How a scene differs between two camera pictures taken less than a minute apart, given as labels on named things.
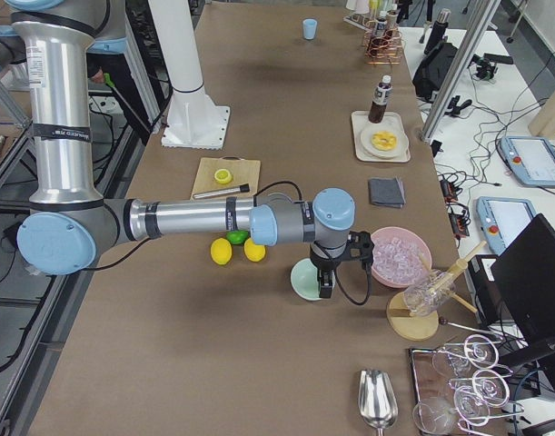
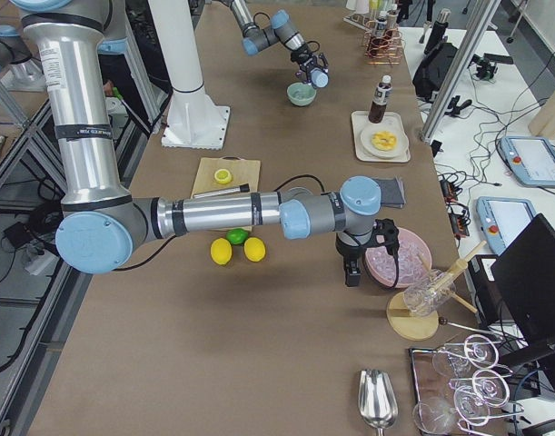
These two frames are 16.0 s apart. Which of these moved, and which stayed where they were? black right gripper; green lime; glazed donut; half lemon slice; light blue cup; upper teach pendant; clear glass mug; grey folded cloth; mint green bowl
Moved: light blue cup; black right gripper; mint green bowl
Stayed: half lemon slice; green lime; upper teach pendant; glazed donut; grey folded cloth; clear glass mug
